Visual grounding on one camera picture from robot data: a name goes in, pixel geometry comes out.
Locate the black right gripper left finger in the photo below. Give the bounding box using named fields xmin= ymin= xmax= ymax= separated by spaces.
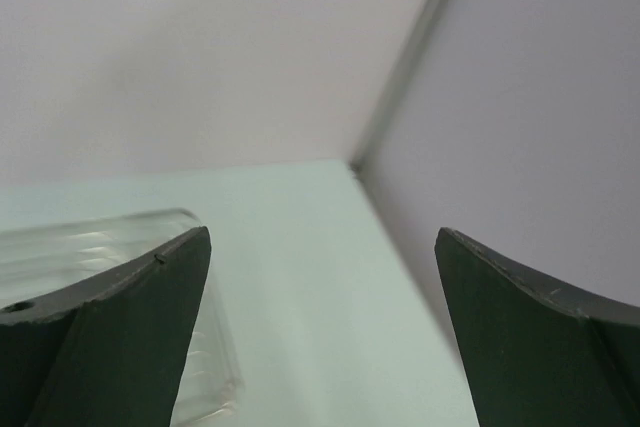
xmin=1 ymin=227 xmax=211 ymax=426

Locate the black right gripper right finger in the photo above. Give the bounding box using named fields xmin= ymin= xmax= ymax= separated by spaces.
xmin=435 ymin=228 xmax=639 ymax=426

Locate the chrome wire dish rack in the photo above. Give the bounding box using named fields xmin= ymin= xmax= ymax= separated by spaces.
xmin=1 ymin=208 xmax=243 ymax=426

